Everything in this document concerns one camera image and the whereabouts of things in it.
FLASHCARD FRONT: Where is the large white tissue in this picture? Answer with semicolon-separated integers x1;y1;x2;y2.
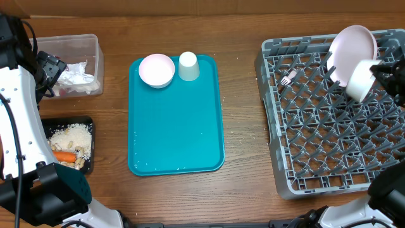
59;61;94;85

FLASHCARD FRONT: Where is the white bowl with rice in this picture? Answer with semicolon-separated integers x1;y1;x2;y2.
346;60;383;103

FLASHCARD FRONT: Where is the small white tissue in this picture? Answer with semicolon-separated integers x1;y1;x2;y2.
53;75;103;96

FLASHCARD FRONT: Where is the white round plate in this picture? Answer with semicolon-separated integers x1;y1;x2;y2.
327;25;378;87

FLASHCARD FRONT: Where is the rice and peanut pile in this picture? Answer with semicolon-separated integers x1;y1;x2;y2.
47;123;92;170

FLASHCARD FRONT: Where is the orange carrot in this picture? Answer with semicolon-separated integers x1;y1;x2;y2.
53;151;77;163

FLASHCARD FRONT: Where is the white plastic fork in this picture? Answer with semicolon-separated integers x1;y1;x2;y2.
280;70;297;86

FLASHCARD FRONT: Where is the pink bowl with peanuts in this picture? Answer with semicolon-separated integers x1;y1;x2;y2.
139;54;175;89

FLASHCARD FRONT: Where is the white paper cup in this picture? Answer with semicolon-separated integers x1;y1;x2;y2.
178;51;200;81

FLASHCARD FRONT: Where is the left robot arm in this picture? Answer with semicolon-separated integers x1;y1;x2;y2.
1;15;131;227

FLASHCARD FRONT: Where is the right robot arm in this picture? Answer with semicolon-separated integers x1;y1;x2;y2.
288;60;404;227

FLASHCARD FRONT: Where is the grey dishwasher rack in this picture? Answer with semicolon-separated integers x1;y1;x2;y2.
254;34;404;200

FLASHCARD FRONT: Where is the clear plastic bin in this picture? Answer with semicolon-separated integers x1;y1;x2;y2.
37;34;104;98

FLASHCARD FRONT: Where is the black plastic tray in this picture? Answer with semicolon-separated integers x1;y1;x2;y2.
42;116;95;174

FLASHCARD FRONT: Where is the teal serving tray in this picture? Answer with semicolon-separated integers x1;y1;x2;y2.
127;54;225;176

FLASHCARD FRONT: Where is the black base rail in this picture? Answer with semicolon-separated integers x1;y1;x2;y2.
132;220;300;228

